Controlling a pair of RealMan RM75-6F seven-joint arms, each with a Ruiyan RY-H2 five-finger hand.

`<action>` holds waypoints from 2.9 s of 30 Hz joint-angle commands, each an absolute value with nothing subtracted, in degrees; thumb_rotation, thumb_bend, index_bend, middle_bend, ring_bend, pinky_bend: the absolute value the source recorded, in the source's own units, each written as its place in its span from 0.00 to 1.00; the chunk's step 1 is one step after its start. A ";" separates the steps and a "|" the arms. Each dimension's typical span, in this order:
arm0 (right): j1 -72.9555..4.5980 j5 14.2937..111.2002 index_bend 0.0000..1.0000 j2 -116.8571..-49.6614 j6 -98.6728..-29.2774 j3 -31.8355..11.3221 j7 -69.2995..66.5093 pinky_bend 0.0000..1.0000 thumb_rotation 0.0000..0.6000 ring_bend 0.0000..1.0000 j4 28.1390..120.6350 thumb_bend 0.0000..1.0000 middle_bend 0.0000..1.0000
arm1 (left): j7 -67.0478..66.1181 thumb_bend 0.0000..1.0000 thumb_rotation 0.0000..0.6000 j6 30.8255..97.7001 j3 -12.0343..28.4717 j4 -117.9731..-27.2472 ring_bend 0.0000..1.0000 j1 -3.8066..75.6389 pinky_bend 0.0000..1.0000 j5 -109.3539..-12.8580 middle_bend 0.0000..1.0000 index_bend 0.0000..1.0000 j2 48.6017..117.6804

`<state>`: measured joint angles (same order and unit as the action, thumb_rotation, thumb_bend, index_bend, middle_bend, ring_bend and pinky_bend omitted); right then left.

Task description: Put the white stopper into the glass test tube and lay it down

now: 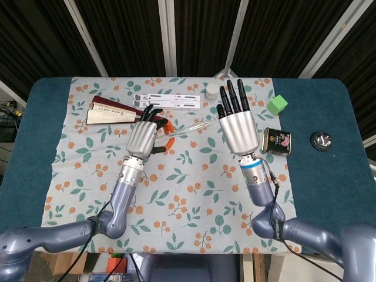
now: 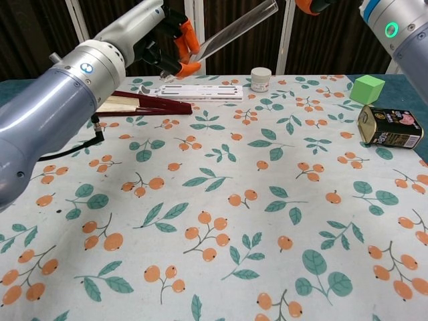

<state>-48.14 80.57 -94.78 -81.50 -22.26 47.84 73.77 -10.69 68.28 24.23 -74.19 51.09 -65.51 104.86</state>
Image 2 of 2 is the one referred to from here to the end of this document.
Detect white frame post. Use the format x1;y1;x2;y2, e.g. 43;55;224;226
387;56;402;75
185;0;207;76
65;0;101;44
276;0;297;76

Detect clear glass tube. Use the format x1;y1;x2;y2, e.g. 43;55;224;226
159;0;279;83

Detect black luncheon meat can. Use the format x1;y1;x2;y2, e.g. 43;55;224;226
356;105;424;150

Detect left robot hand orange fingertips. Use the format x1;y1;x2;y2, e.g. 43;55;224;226
95;0;203;80

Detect white folded laptop stand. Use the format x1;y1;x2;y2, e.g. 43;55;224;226
138;84;244;102

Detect dark red folding fan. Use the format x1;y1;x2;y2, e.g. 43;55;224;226
95;89;194;117

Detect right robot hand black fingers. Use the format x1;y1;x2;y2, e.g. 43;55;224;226
294;0;361;16

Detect small white jar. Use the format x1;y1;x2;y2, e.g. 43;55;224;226
250;66;271;93

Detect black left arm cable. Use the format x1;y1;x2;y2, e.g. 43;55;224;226
36;115;106;161

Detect floral tablecloth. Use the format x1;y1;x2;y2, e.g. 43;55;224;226
0;74;428;321

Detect green cube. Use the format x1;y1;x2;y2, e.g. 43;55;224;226
349;75;385;105

